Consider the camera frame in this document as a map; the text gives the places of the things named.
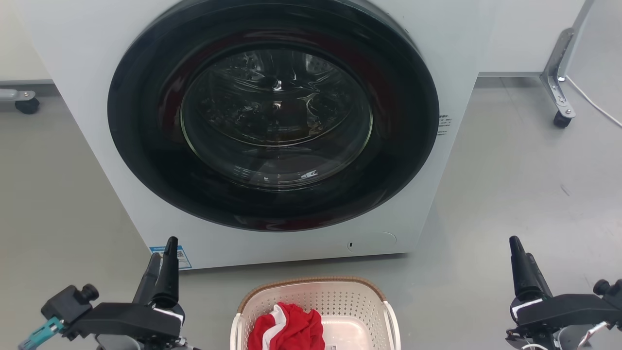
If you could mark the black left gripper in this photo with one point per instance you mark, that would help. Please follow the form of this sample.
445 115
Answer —
126 318

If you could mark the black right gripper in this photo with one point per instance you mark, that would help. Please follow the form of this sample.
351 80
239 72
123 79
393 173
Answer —
568 308

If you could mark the cream perforated laundry basket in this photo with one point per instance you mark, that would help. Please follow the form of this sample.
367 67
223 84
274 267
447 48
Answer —
340 299

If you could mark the blue energy label sticker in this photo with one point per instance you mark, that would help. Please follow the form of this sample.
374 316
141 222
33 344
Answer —
184 260

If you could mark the red and white garment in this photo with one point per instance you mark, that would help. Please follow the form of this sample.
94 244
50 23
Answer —
291 330

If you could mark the black caster wheel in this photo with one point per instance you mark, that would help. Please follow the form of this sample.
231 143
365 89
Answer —
27 106
562 120

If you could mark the round black washer door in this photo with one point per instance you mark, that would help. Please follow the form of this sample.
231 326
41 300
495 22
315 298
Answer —
141 121

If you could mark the white front-load washing machine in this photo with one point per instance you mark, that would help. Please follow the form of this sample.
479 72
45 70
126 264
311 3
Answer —
82 73

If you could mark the tall grey metal bracket leg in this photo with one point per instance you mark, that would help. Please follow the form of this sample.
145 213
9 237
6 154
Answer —
556 73

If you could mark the short grey metal bracket leg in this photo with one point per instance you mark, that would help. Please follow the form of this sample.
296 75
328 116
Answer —
17 95

